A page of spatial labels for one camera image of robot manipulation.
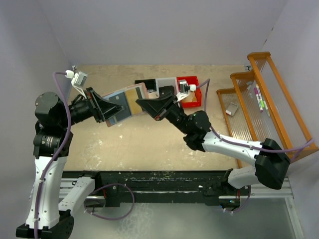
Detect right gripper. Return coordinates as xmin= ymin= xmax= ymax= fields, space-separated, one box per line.
xmin=136 ymin=91 xmax=191 ymax=134

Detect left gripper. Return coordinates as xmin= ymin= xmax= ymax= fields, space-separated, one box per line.
xmin=58 ymin=87 xmax=125 ymax=128

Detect dark grey credit card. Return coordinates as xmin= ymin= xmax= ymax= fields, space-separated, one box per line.
xmin=109 ymin=92 xmax=131 ymax=121

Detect pink leather card holder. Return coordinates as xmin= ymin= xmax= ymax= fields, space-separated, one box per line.
xmin=103 ymin=79 xmax=159 ymax=127

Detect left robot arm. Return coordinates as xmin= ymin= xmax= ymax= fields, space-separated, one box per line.
xmin=15 ymin=88 xmax=124 ymax=239

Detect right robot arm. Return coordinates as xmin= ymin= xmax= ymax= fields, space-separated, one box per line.
xmin=136 ymin=93 xmax=290 ymax=195

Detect orange cards in red bin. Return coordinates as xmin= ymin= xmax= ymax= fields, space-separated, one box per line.
xmin=183 ymin=92 xmax=197 ymax=103

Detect black wallet in bin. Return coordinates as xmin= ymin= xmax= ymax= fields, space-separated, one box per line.
xmin=159 ymin=86 xmax=174 ymax=96

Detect black plastic bin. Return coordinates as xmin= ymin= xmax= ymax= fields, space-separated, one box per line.
xmin=134 ymin=79 xmax=157 ymax=93

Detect white plastic bin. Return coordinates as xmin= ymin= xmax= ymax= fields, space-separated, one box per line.
xmin=156 ymin=77 xmax=178 ymax=97

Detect red plastic bin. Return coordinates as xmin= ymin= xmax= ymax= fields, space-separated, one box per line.
xmin=177 ymin=76 xmax=202 ymax=108

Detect small grey red box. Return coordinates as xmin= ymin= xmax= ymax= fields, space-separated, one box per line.
xmin=225 ymin=102 xmax=238 ymax=116

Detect purple marker pen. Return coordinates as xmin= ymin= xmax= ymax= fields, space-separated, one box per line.
xmin=254 ymin=86 xmax=263 ymax=112

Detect orange wooden tiered rack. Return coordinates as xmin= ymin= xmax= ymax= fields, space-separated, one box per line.
xmin=216 ymin=52 xmax=319 ymax=160

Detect green marker pen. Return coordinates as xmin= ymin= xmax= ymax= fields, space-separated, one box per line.
xmin=261 ymin=99 xmax=271 ymax=118

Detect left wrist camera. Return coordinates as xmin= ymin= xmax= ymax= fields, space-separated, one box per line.
xmin=65 ymin=70 xmax=88 ymax=98

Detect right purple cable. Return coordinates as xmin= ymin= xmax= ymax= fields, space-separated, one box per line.
xmin=195 ymin=79 xmax=316 ymax=214

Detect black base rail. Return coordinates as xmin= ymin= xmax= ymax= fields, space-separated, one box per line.
xmin=62 ymin=170 xmax=252 ymax=207

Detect aluminium frame rail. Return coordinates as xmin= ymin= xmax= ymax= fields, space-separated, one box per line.
xmin=59 ymin=178 xmax=294 ymax=200

